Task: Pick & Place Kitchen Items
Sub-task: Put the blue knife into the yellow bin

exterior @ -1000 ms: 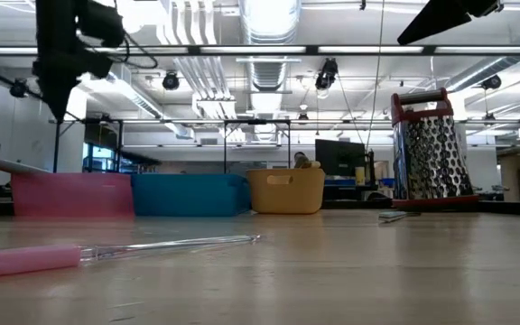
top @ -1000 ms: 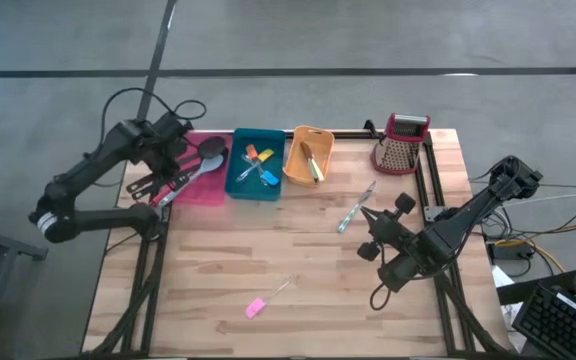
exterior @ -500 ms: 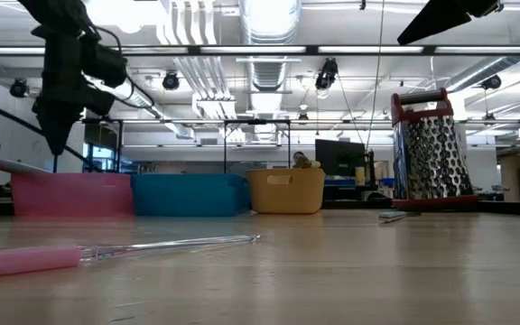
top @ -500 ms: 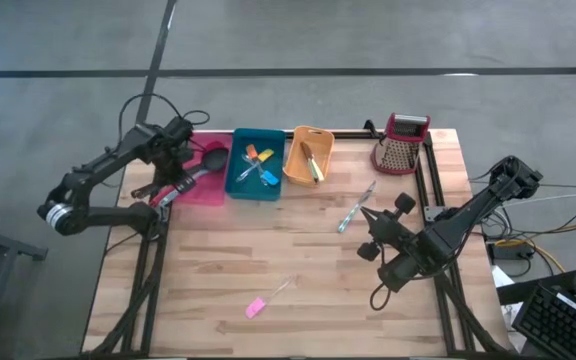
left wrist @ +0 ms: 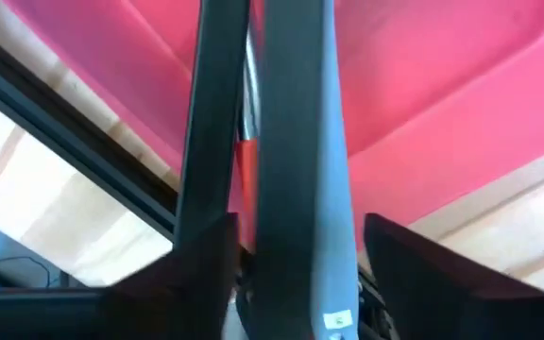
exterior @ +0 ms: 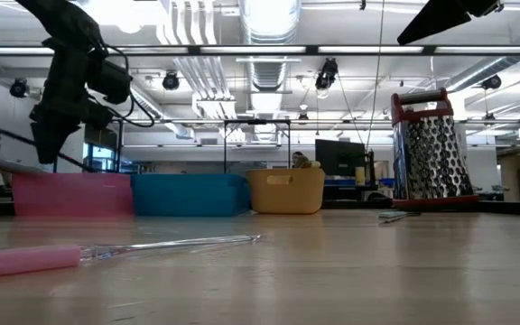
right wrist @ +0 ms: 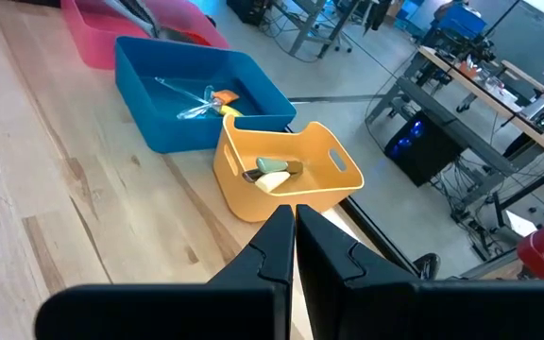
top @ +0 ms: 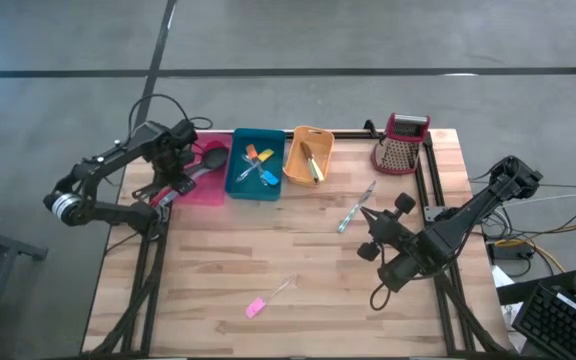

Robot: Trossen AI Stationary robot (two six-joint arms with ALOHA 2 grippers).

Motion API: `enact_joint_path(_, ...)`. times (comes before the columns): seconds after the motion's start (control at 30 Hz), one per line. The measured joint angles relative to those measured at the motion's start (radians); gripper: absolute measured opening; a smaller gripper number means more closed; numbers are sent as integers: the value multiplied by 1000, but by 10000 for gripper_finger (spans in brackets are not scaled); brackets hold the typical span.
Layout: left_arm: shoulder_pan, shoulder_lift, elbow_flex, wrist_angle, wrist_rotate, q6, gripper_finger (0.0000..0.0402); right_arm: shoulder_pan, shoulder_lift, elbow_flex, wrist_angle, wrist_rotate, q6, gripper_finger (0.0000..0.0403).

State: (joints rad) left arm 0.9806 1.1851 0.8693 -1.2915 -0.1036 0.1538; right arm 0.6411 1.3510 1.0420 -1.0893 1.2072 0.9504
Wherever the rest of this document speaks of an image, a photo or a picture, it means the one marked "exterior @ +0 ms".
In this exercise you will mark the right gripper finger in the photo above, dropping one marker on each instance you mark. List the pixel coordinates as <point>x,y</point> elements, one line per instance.
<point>440,15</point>

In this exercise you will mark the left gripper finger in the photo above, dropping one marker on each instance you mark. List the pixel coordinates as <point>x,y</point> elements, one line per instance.
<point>50,140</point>

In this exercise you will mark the grey-blue plastic spoon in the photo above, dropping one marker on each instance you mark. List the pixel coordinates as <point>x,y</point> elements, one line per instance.
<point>12,165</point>

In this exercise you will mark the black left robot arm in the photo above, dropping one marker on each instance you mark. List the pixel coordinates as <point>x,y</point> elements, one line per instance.
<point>61,20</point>

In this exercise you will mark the black ceiling spotlight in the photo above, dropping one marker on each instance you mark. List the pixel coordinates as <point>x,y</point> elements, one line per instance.
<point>491,82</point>
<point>18,88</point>
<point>170,81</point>
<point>327,72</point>

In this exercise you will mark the pink plastic bin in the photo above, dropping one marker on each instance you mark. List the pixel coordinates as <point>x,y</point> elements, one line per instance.
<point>72,194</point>

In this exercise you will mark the pink mini spatula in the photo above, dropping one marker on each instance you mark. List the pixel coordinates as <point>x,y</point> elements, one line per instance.
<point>25,261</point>

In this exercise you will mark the black overhead rig beam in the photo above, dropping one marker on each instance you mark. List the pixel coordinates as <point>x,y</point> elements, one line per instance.
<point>312,49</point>

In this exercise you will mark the red-trimmed metal box grater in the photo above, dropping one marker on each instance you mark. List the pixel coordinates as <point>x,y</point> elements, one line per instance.
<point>431,158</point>

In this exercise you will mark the blue plastic bin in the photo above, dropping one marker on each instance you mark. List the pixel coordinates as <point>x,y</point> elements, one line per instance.
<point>190,194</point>

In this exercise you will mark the black monitor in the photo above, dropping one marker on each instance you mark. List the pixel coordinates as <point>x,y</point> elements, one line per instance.
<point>339,158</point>

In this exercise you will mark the person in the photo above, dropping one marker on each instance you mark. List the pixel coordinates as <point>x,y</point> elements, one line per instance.
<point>298,159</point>

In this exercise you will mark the orange-yellow plastic bin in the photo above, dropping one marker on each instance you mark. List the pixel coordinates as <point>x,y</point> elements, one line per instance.
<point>287,196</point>

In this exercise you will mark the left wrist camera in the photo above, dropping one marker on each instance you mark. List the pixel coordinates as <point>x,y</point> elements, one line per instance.
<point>111,83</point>

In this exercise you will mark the silver ventilation duct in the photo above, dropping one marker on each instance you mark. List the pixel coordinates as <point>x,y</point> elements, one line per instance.
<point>269,67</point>

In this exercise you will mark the black background rig frame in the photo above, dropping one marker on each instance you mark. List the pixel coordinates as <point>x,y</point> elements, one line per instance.
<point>255,121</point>

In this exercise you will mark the black metal table frame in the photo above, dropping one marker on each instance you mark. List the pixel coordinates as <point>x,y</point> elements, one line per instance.
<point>355,204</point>

